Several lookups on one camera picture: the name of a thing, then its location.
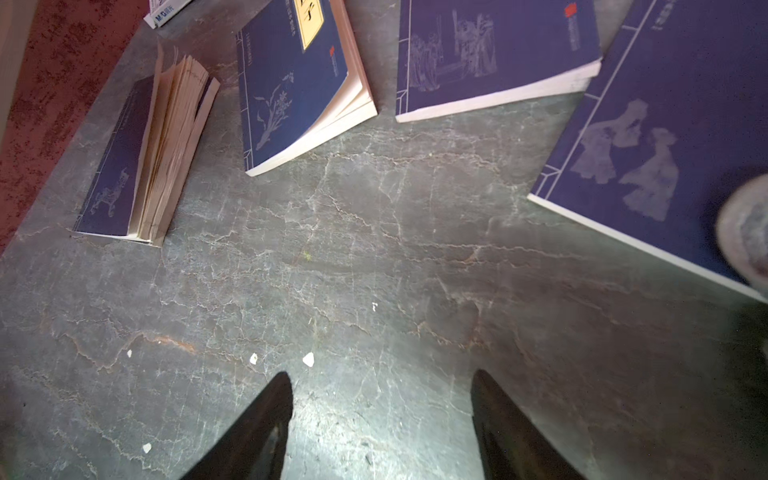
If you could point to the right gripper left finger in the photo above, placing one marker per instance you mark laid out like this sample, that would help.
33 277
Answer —
254 447

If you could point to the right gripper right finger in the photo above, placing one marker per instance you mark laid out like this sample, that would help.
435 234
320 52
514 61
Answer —
510 445

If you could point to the blue book Hanfeizi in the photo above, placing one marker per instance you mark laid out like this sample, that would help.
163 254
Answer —
143 170

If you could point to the grey knitted cloth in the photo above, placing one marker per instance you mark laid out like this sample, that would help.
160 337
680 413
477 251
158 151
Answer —
741 232

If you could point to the blue book Zhuangzi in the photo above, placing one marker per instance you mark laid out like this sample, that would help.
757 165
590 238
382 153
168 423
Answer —
301 81

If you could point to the blue book Yuewei notes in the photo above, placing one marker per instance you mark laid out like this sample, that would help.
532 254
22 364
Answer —
673 125

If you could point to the blue book Tang poems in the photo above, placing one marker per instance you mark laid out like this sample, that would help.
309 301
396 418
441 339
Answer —
460 56

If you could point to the white red pen package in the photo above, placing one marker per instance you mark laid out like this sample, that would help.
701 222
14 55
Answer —
162 11

